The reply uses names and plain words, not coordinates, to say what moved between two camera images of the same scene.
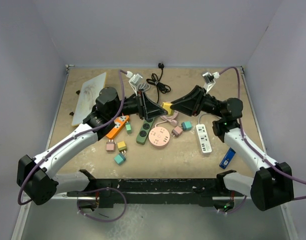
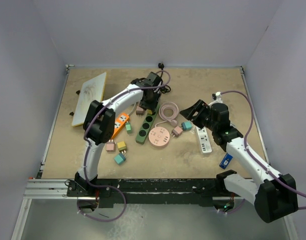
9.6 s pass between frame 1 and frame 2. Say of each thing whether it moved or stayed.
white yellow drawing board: stayed
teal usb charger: stayed
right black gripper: moved
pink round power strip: stayed
